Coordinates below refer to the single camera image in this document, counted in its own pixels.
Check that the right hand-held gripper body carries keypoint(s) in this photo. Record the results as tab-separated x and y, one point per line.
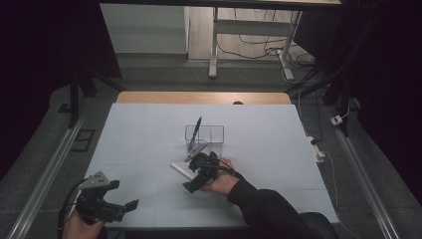
207	164

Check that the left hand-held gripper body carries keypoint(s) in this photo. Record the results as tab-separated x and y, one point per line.
96	202

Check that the white marker pen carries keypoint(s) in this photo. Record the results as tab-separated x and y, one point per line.
179	170

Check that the clear plastic pen box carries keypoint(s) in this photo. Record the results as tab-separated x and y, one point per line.
215	133

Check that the blue pen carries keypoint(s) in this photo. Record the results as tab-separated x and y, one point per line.
195	132

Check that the person's right hand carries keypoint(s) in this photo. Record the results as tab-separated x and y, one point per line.
222	182

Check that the person's left hand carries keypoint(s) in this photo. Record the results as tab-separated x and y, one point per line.
81	229

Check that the black floor plate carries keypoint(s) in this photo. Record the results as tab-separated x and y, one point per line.
83	140

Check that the white table cover sheet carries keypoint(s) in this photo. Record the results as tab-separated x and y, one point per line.
265	159

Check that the wooden table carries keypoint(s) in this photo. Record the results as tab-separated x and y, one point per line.
199	98

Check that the black metal stand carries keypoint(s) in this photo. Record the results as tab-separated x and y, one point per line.
73	99
331	86

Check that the white power strip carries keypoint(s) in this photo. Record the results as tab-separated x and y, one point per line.
316	149

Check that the white power adapter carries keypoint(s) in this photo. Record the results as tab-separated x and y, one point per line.
336	120

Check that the white cabinet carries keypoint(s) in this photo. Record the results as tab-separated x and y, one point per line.
142	30

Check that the black curtain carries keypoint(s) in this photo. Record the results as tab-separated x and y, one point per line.
381	66
40	49

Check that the metal floor rail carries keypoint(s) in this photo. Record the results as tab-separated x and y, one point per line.
43	186
365	182

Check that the white metal desk frame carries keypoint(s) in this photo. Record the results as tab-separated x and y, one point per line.
252	27

